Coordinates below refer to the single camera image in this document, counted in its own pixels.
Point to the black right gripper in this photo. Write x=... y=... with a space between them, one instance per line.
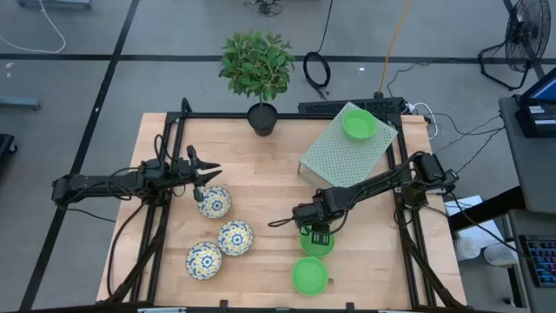
x=320 y=238

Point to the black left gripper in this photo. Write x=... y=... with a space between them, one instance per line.
x=194 y=174

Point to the green plastic bowl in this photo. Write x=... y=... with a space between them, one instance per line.
x=323 y=251
x=359 y=126
x=309 y=276

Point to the yellow bowl with patterned inside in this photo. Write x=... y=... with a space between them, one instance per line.
x=235 y=237
x=204 y=261
x=215 y=202

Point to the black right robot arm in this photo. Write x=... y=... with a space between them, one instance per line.
x=373 y=184

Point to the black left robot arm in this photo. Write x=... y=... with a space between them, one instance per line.
x=95 y=184

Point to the mint perforated metal shelf riser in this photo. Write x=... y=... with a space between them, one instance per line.
x=343 y=161

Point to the green plant in black pot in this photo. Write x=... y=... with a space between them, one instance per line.
x=256 y=65

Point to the black perforated box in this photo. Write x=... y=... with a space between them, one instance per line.
x=321 y=107

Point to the white cup lid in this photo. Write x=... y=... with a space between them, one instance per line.
x=467 y=248

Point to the white rounded object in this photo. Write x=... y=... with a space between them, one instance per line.
x=499 y=255

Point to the grey flat bar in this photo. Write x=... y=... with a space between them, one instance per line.
x=19 y=103

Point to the black rounded object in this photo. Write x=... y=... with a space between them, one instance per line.
x=6 y=143

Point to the grey desk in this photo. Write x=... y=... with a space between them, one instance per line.
x=521 y=174

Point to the black keyboard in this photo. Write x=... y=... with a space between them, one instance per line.
x=540 y=261

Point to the grey metal base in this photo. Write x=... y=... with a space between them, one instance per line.
x=52 y=3

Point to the black desktop device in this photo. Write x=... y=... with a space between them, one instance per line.
x=534 y=121

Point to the computer monitor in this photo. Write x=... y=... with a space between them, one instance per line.
x=545 y=91

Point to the black floor fan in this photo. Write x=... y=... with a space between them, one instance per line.
x=527 y=35

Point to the black aluminium rig frame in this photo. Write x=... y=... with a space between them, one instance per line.
x=208 y=115

